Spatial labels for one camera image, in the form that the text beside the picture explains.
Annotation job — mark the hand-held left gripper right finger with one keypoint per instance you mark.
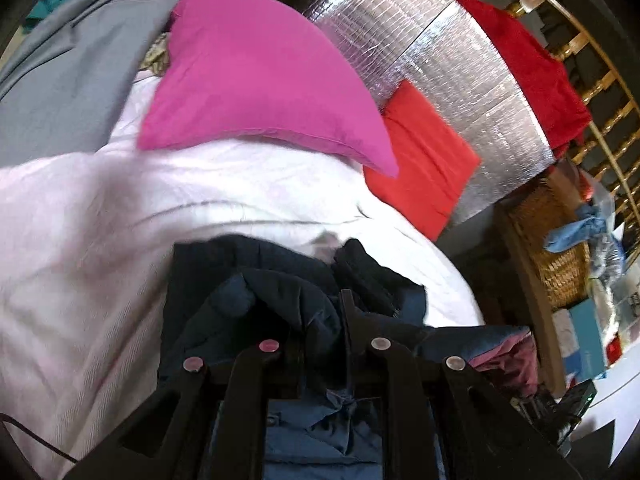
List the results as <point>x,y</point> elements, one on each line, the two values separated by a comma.
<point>350,320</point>

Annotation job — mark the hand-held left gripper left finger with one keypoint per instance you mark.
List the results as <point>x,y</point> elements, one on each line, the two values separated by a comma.
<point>250,375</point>

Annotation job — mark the navy blue padded jacket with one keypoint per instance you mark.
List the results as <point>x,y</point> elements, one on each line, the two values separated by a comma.
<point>295,305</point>

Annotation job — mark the blue cardboard box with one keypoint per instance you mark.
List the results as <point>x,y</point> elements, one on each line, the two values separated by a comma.
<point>587,340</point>

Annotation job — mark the white cardboard box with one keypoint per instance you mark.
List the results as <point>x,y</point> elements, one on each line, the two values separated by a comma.
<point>562,332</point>

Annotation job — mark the wicker basket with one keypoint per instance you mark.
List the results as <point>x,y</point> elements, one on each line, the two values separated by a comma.
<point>555,260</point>

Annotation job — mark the light blue cloth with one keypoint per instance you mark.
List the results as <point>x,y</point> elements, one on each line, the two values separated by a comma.
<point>580,230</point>

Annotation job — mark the red pillow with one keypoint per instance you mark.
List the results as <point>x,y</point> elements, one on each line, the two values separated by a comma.
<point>425,160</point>

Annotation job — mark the white blanket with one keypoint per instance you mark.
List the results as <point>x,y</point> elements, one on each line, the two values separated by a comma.
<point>100,220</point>

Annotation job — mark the magenta pillow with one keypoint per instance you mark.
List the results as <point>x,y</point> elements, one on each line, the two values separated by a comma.
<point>260,75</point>

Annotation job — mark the silver foil insulation panel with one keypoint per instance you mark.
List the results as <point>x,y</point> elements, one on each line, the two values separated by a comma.
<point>450,70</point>

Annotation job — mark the red blanket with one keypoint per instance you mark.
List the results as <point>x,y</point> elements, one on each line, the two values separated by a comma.
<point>530,70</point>

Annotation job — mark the wooden stair railing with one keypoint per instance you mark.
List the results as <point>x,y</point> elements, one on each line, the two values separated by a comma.
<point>600,90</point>

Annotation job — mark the patterned cloth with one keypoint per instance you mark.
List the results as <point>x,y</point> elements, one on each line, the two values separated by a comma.
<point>157,57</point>

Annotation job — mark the grey garment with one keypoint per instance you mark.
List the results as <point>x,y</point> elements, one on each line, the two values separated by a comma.
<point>75,75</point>

